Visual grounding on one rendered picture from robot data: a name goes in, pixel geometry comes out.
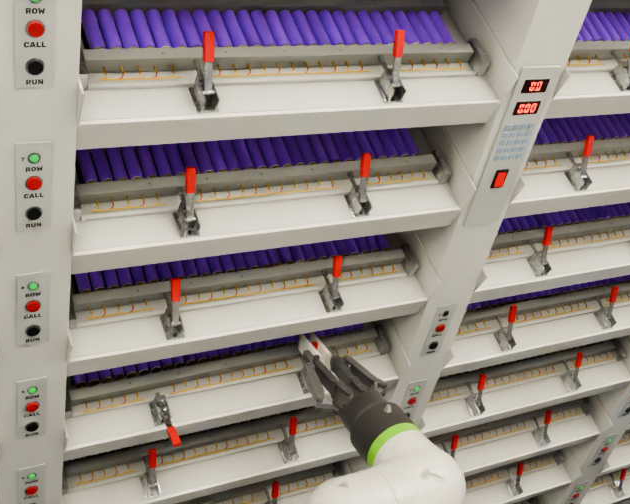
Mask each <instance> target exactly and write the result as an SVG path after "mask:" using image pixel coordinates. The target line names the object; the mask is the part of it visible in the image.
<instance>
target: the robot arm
mask: <svg viewBox="0 0 630 504"><path fill-rule="evenodd" d="M310 342H317V343H318V348H317V350H316V349H315V347H314V346H313V345H312V344H311V343H310ZM298 349H299V351H300V352H301V353H302V354H303V360H304V361H305V368H304V375H303V377H304V379H305V381H306V384H307V386H308V388H309V390H310V392H311V395H312V397H313V399H314V401H315V411H316V412H321V411H322V408H326V409H332V411H333V412H334V413H335V414H337V415H339V416H340V417H341V420H342V422H343V424H344V426H345V427H346V428H347V430H348V431H349V432H350V440H351V443H352V445H353V447H354V448H355V449H356V450H357V452H358V453H359V454H360V456H361V457H362V458H363V460H364V461H365V462H366V463H367V465H368V466H369V467H370V468H368V469H365V470H361V471H358V472H355V473H351V474H347V475H344V476H340V477H336V478H332V479H329V480H327V481H325V482H323V483H322V484H320V485H319V486H318V487H317V488H316V489H315V490H314V491H313V492H312V493H311V495H310V496H309V498H308V500H307V502H306V504H463V503H464V500H465V495H466V482H465V477H464V474H463V472H462V470H461V468H460V466H459V465H458V463H457V462H456V461H455V460H454V459H453V458H452V457H451V456H450V455H449V454H447V453H446V452H444V451H443V450H441V449H440V448H438V447H437V446H436V445H434V444H433V443H432V442H431V441H430V440H429V439H428V438H427V437H426V436H425V435H424V434H423V433H422V432H421V431H420V430H419V428H418V427H417V426H416V425H415V424H414V423H413V422H412V420H411V419H410V418H409V417H408V416H407V415H406V414H405V413H404V411H403V410H402V409H401V408H400V407H399V406H398V405H397V404H395V403H392V402H387V400H386V399H385V398H384V397H385V394H386V388H387V382H386V381H384V380H381V379H379V378H377V377H376V376H374V375H373V374H372V373H371V372H369V371H368V370H367V369H366V368H364V367H363V366H362V365H361V364H359V363H358V362H357V361H356V360H355V359H353V358H352V357H351V356H349V355H344V356H343V357H340V356H339V355H336V354H335V353H334V352H333V351H332V350H331V348H330V347H328V346H324V344H323V343H322V342H321V341H320V340H319V338H318V337H317V336H316V335H315V333H314V332H312V333H310V337H309V340H308V339H307V338H306V337H305V336H304V335H303V334H301V335H300V336H299V344H298ZM349 364H350V365H351V366H349ZM330 365H331V369H330V370H329V368H330ZM331 371H332V372H334V374H335V375H336V376H337V378H338V379H339V380H338V379H337V378H336V377H335V376H334V375H333V374H332V373H331ZM322 385H323V386H324V387H325V389H326V390H327V391H328V392H329V393H330V394H331V398H332V399H333V401H331V400H330V399H329V398H328V397H327V393H324V389H323V386H322Z"/></svg>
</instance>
